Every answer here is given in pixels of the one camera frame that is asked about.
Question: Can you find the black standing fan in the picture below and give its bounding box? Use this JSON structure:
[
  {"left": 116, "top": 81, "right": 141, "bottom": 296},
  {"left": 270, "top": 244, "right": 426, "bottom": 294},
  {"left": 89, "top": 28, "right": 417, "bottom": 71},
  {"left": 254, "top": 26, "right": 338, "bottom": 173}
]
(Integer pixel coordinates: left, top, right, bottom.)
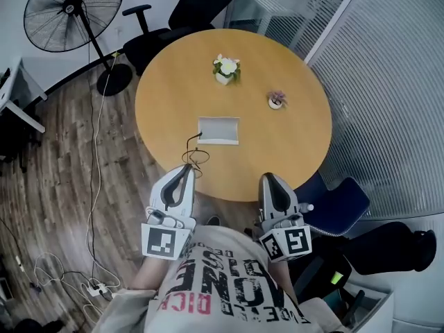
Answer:
[{"left": 23, "top": 0, "right": 134, "bottom": 97}]

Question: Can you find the white cabinet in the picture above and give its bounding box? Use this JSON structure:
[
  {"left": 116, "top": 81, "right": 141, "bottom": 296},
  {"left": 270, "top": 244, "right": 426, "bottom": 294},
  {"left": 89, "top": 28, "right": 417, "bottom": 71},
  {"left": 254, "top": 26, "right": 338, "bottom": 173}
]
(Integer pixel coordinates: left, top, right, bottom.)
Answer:
[{"left": 343, "top": 282, "right": 395, "bottom": 333}]

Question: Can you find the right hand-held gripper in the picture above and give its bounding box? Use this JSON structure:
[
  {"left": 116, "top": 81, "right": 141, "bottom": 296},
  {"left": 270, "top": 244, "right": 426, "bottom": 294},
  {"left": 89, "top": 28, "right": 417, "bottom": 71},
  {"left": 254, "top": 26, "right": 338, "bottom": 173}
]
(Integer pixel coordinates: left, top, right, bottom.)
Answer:
[{"left": 258, "top": 172, "right": 313, "bottom": 264}]

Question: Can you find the person's printed beige shirt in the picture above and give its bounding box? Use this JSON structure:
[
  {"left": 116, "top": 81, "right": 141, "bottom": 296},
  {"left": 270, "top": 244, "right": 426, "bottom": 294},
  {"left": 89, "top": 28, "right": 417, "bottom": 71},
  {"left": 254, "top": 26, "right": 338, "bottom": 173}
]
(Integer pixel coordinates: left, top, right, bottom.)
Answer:
[{"left": 92, "top": 224, "right": 351, "bottom": 333}]

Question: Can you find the person's left forearm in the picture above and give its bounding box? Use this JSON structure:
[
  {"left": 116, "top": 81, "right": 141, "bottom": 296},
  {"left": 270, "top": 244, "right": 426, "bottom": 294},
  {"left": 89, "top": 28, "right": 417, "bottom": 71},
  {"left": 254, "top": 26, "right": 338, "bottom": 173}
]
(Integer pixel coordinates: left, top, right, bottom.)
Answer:
[{"left": 130, "top": 257, "right": 174, "bottom": 291}]

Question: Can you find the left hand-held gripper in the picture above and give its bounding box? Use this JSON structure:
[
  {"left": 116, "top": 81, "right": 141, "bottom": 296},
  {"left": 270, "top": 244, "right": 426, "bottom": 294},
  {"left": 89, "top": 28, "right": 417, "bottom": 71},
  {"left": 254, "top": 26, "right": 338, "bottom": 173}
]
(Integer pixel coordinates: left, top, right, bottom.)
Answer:
[{"left": 140, "top": 164, "right": 197, "bottom": 262}]

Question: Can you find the blue chair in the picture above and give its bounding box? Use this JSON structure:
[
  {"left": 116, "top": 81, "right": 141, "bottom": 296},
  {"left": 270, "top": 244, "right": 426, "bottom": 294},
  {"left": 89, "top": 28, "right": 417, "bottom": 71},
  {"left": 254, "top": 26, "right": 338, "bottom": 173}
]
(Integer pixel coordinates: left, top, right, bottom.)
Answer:
[{"left": 293, "top": 171, "right": 370, "bottom": 237}]

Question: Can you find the long white cable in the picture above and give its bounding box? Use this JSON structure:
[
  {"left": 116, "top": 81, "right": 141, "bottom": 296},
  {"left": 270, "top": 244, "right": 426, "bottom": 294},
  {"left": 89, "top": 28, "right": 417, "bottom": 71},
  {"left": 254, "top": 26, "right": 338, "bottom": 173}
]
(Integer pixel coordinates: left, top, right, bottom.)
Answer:
[{"left": 85, "top": 52, "right": 121, "bottom": 287}]

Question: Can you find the small purple potted plant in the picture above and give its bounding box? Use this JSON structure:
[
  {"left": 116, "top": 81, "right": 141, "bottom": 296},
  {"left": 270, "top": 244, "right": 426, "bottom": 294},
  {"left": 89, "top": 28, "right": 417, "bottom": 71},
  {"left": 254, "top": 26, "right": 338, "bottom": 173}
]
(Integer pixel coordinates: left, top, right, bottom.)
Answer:
[{"left": 266, "top": 89, "right": 288, "bottom": 110}]

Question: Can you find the black mesh office chair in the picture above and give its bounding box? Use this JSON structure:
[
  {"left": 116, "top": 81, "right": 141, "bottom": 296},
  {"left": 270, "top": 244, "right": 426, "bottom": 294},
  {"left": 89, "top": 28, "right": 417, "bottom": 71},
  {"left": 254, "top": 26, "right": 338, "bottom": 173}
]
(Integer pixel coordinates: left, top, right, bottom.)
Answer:
[{"left": 287, "top": 220, "right": 437, "bottom": 325}]

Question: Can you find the white flower potted plant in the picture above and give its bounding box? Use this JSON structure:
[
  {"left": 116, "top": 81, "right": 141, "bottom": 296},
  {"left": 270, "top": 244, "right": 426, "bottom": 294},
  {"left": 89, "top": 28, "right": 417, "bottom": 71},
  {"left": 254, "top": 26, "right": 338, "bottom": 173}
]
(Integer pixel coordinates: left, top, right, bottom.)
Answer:
[{"left": 212, "top": 53, "right": 242, "bottom": 86}]

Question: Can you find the black office chair with headrest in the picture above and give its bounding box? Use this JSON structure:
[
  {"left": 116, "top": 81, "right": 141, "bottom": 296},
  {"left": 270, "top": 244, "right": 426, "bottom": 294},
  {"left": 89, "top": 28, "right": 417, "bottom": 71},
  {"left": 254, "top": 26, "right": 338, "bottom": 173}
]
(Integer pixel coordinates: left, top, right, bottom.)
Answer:
[{"left": 121, "top": 0, "right": 237, "bottom": 78}]

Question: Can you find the white case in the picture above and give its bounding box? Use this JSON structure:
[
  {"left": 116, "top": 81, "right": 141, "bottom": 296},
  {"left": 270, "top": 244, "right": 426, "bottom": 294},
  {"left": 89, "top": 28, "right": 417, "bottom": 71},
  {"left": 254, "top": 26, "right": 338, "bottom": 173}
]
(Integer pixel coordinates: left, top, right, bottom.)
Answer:
[{"left": 196, "top": 116, "right": 241, "bottom": 146}]

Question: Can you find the person's right forearm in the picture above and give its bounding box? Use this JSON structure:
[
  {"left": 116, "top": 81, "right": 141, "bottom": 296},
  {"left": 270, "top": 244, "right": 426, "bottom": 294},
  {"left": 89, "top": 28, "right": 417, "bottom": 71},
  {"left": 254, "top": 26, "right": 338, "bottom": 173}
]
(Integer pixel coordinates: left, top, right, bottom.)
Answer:
[{"left": 273, "top": 260, "right": 299, "bottom": 303}]

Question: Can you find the black chair beside white desk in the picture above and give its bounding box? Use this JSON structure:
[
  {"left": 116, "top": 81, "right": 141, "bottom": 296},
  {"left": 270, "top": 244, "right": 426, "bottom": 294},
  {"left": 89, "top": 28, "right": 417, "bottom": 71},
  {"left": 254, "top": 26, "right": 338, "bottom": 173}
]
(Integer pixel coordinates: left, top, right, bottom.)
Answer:
[{"left": 0, "top": 109, "right": 42, "bottom": 173}]

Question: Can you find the looped white cable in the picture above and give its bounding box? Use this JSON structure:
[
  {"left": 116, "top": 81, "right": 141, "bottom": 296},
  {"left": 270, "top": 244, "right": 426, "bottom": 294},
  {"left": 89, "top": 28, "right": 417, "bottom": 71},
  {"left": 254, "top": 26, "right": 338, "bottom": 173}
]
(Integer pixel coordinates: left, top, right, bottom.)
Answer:
[{"left": 33, "top": 251, "right": 121, "bottom": 317}]

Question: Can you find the white desk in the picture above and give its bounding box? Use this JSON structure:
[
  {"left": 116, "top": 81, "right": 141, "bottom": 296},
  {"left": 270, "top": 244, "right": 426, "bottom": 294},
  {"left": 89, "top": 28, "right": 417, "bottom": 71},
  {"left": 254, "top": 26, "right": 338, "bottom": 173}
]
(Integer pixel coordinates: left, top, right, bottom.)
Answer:
[{"left": 0, "top": 56, "right": 48, "bottom": 134}]

